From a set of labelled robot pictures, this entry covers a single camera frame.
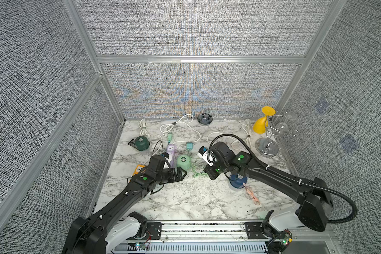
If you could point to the chrome wire glass rack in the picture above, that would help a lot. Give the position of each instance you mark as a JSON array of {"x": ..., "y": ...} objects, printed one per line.
[{"x": 268, "y": 146}]

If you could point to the clear wine glass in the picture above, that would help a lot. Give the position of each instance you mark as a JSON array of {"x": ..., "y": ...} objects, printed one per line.
[{"x": 281, "y": 128}]

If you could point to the navy blue meat grinder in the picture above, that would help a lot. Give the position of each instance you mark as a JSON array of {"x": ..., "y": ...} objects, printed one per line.
[{"x": 237, "y": 182}]

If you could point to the black grinder blade lid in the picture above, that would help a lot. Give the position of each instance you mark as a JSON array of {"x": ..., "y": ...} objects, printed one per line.
[{"x": 205, "y": 119}]

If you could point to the light green meat grinder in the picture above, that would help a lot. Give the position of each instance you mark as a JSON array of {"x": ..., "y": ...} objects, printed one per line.
[{"x": 184, "y": 162}]

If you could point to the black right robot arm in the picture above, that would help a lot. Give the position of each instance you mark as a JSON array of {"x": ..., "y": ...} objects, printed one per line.
[{"x": 313, "y": 199}]

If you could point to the green usb wall adapter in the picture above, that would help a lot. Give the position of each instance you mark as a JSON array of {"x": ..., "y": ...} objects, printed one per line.
[{"x": 169, "y": 137}]

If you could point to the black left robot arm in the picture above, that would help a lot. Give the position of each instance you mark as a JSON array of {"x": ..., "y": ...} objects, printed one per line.
[{"x": 103, "y": 231}]

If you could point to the purple power strip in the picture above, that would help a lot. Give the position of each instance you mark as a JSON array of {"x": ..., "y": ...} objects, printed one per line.
[{"x": 171, "y": 150}]

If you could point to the orange power strip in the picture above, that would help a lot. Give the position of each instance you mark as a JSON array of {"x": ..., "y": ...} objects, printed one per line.
[{"x": 138, "y": 169}]

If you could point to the dark green meat grinder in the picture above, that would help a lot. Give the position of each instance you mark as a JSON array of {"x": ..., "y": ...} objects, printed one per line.
[{"x": 141, "y": 143}]

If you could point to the teal usb adapter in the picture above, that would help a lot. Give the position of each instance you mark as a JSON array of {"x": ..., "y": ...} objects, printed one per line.
[{"x": 189, "y": 146}]

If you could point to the yellow plastic goblet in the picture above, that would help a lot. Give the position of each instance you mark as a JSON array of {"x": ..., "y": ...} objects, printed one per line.
[{"x": 261, "y": 124}]

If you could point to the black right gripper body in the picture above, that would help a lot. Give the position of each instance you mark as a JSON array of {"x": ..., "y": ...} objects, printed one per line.
[{"x": 214, "y": 171}]

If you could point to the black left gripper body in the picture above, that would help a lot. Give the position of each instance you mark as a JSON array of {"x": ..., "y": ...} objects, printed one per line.
[{"x": 168, "y": 176}]

